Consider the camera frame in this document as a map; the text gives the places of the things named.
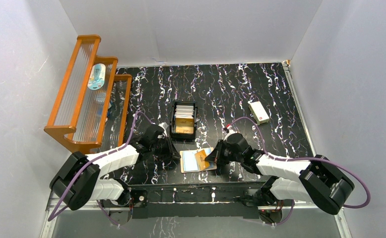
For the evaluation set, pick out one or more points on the black plastic card bin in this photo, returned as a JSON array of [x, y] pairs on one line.
[[183, 128]]

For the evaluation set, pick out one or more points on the blue white blister pack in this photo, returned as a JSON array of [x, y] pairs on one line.
[[97, 76]]

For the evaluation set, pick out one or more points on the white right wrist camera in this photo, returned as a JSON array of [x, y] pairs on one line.
[[229, 130]]

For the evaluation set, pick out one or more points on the white cardboard box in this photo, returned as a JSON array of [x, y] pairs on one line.
[[259, 113]]

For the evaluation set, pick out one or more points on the aluminium frame rail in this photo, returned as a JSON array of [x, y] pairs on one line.
[[301, 219]]

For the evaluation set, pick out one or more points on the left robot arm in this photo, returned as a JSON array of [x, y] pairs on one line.
[[81, 178]]

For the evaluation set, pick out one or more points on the stack of white cards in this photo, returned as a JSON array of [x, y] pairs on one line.
[[184, 111]]

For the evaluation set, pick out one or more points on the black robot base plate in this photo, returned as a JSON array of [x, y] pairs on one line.
[[227, 199]]

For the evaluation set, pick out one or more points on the tan blue card holder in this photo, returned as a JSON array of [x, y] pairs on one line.
[[188, 162]]

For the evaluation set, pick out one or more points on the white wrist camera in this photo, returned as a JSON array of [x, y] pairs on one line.
[[164, 134], [229, 130]]

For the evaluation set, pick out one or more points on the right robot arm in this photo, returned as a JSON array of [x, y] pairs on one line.
[[316, 180]]

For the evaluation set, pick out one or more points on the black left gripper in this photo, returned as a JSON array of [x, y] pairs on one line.
[[166, 148]]

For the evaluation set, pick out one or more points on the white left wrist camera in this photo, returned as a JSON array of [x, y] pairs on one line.
[[164, 134]]

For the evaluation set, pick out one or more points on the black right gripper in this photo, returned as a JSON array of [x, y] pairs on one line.
[[216, 154]]

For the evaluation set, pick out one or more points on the orange wooden tiered rack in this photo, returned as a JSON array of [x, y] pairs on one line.
[[78, 117]]

